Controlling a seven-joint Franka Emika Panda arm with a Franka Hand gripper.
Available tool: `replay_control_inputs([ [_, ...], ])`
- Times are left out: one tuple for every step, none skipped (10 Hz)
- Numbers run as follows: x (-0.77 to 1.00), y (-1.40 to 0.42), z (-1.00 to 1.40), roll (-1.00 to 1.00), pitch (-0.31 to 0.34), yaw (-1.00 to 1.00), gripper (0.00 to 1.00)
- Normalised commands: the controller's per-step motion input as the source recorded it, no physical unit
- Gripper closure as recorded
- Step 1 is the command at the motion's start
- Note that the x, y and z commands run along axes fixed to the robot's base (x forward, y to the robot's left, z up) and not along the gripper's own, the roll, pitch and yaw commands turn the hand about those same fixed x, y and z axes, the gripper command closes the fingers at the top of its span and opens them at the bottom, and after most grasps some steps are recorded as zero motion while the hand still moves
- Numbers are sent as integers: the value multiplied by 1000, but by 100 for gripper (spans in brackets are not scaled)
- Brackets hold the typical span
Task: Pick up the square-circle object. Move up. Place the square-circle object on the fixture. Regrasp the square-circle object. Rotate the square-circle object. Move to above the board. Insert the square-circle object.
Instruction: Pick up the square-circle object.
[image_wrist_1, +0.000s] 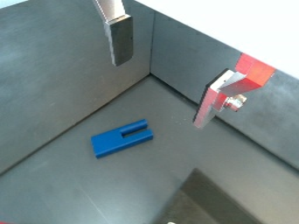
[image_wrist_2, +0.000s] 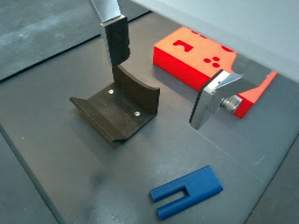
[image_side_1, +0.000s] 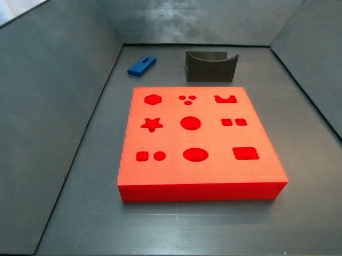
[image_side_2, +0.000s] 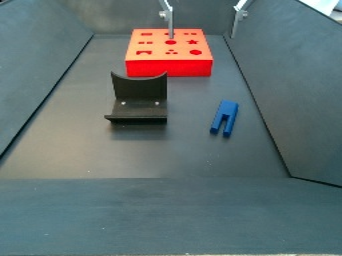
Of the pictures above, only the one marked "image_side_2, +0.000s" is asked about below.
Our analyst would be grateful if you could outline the black curved fixture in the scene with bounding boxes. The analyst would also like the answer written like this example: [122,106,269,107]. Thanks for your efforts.
[104,73,168,123]

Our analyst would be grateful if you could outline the blue square-circle peg object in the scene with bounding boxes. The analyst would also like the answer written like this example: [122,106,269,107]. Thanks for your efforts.
[209,100,238,137]

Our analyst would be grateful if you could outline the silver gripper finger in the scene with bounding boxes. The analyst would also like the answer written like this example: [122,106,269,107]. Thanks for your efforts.
[157,0,173,38]
[229,0,248,38]

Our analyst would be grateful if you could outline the red shape-hole block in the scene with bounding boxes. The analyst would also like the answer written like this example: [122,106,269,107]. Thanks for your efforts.
[124,28,213,77]

